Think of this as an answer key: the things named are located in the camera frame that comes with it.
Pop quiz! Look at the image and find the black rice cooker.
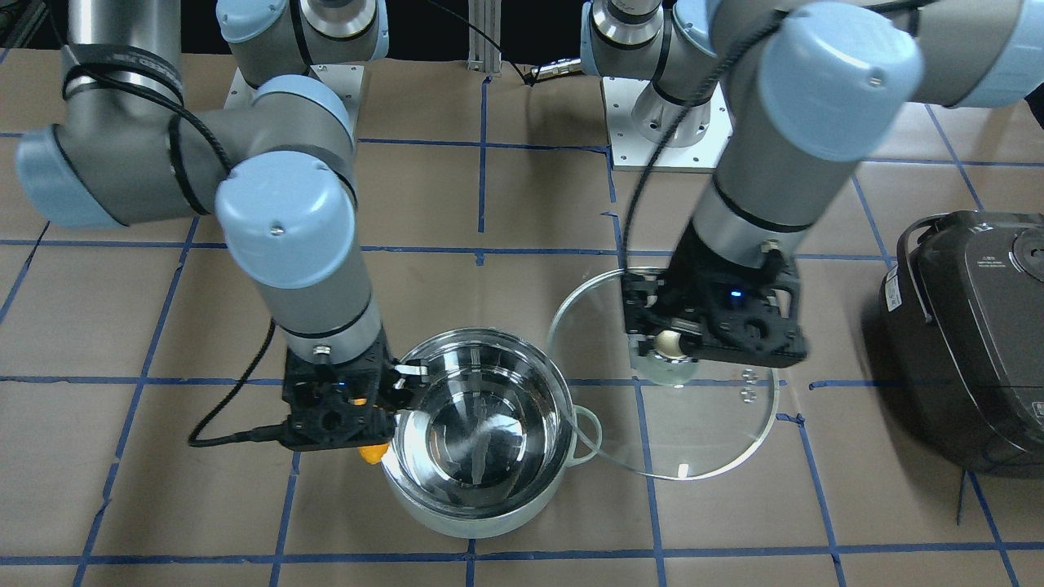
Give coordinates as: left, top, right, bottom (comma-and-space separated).
879, 210, 1043, 479

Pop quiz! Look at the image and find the glass pot lid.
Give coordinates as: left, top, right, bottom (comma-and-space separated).
546, 271, 780, 482

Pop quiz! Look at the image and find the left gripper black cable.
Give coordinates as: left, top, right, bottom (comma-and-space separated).
620, 8, 784, 271

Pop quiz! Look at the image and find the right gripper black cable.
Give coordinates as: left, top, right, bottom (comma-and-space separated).
64, 49, 288, 448

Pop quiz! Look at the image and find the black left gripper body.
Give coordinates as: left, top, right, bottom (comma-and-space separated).
623, 226, 809, 365

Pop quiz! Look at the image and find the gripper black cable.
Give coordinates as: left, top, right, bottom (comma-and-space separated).
620, 8, 784, 271
64, 49, 288, 448

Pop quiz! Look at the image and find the aluminium frame post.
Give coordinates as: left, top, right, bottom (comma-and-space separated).
467, 0, 502, 77

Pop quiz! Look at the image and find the white steel cooking pot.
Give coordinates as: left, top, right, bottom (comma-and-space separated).
382, 328, 604, 539

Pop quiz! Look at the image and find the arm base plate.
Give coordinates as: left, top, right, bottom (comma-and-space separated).
601, 77, 733, 172

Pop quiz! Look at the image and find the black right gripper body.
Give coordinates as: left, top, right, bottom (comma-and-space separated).
281, 341, 396, 451

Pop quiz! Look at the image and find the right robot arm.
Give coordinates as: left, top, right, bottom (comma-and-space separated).
15, 1, 427, 451

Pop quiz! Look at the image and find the yellow corn cob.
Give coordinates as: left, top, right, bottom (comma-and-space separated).
356, 442, 389, 465

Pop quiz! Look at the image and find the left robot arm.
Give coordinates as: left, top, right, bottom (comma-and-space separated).
582, 1, 1042, 368

